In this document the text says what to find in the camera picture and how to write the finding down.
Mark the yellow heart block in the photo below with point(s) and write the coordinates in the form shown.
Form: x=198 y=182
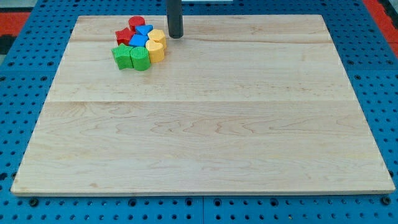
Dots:
x=156 y=51

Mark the yellow hexagon block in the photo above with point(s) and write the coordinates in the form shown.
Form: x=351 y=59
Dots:
x=158 y=36

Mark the red cylinder block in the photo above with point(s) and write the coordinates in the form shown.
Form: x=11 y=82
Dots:
x=135 y=21

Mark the blue cube block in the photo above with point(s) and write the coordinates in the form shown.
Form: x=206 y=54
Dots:
x=138 y=40

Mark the green star block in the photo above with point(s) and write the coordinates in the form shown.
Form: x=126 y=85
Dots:
x=122 y=56

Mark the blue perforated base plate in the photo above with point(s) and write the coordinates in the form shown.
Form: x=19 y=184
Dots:
x=29 y=69

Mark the light wooden board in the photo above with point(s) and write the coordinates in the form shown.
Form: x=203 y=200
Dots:
x=241 y=105

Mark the blue triangle block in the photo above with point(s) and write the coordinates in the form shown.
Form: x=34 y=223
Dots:
x=143 y=29

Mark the green cylinder block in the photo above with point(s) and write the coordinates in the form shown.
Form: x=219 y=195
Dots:
x=140 y=58

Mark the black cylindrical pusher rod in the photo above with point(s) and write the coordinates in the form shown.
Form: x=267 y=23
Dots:
x=174 y=15

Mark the red star block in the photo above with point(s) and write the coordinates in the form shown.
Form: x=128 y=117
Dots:
x=124 y=36

